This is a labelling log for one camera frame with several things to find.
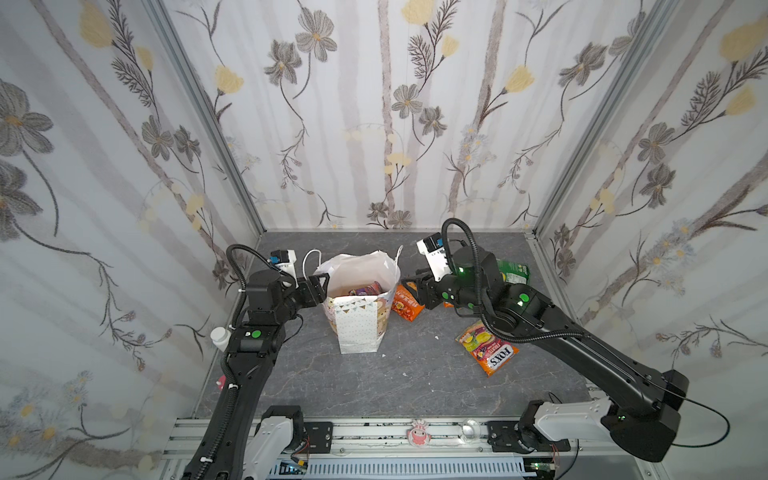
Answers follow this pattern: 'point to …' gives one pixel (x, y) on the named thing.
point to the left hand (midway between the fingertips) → (315, 269)
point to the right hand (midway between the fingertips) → (408, 271)
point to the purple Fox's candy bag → (373, 289)
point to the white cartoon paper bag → (359, 296)
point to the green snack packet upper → (513, 272)
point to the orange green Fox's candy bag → (491, 354)
